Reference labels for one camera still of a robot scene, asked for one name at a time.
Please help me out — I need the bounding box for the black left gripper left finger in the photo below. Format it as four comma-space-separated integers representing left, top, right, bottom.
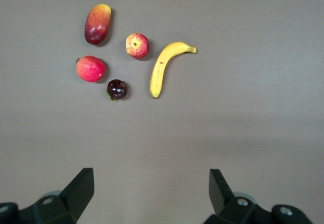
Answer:
0, 167, 95, 224

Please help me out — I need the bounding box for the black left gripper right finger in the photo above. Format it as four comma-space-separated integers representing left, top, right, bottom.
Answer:
204, 168, 311, 224

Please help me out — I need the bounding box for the yellow banana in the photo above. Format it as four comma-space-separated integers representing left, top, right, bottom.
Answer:
149, 41, 197, 99

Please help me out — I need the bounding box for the red yellow striped apple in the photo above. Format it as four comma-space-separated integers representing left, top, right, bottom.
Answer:
125, 32, 150, 60

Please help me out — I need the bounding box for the dark purple mangosteen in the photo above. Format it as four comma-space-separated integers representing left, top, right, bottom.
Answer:
105, 79, 128, 102

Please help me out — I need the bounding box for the pink red round fruit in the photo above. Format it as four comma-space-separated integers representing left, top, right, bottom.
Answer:
75, 55, 106, 83

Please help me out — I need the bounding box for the red yellow mango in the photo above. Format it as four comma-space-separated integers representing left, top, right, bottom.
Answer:
84, 3, 112, 46

